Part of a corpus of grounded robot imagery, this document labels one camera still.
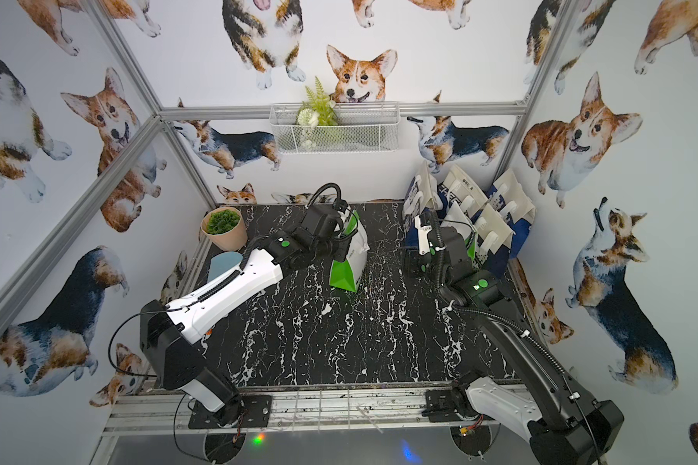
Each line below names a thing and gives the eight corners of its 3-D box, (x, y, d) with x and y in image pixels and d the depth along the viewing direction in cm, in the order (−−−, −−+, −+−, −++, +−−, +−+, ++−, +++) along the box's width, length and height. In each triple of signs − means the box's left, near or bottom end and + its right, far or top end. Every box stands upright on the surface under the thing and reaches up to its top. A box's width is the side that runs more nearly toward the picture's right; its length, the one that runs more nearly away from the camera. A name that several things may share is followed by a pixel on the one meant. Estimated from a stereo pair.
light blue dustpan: (199, 269, 104) (197, 266, 103) (234, 247, 110) (232, 244, 109) (208, 281, 101) (206, 278, 99) (243, 258, 107) (241, 255, 105)
